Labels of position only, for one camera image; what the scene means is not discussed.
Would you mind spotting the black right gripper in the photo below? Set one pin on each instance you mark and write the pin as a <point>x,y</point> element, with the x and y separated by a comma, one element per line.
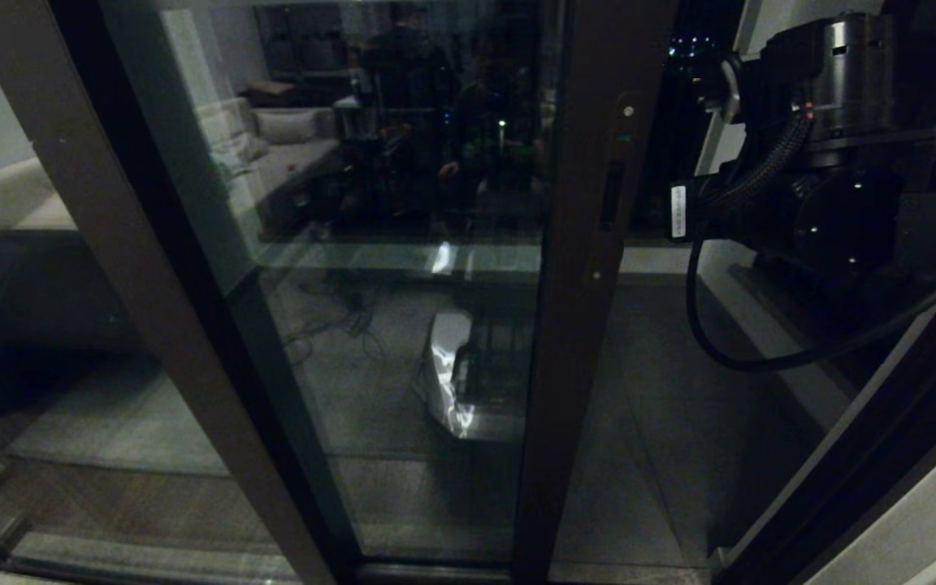
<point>740,223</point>

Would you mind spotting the brown framed sliding glass door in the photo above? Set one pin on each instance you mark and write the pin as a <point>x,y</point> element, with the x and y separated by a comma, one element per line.
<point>582,366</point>

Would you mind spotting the dark brown door jamb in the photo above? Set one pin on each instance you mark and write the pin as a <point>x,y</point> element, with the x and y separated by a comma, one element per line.
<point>866,487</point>

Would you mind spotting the brown framed fixed glass panel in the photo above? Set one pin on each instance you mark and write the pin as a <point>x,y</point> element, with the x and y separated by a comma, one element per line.
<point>110,244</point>

